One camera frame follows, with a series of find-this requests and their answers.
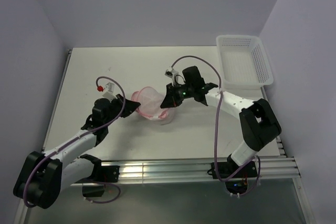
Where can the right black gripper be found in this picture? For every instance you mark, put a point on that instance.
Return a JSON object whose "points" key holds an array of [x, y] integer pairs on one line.
{"points": [[171, 99]]}

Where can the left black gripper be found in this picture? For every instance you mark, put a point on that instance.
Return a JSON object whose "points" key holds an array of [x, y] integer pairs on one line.
{"points": [[130, 107]]}

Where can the white mesh laundry bag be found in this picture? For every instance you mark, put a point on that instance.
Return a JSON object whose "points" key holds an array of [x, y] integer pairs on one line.
{"points": [[150, 106]]}

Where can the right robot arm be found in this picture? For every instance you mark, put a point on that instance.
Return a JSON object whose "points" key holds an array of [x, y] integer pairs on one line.
{"points": [[258, 123]]}

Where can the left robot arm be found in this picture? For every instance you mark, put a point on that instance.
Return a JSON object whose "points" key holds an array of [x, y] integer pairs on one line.
{"points": [[45, 174]]}

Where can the white plastic basket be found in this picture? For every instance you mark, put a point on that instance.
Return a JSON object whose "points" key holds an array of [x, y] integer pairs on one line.
{"points": [[243, 62]]}

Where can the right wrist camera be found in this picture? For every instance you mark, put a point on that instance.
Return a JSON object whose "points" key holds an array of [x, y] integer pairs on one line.
{"points": [[172, 74]]}

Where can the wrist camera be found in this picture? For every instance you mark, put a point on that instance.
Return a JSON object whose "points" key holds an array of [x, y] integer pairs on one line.
{"points": [[172, 74], [107, 91]]}

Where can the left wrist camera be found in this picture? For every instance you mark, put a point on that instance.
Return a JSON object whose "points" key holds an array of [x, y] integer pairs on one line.
{"points": [[107, 91]]}

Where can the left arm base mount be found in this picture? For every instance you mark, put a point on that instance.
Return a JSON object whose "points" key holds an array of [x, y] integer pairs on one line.
{"points": [[106, 174]]}

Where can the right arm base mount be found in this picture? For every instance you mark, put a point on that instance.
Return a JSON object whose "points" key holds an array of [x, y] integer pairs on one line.
{"points": [[247, 178]]}

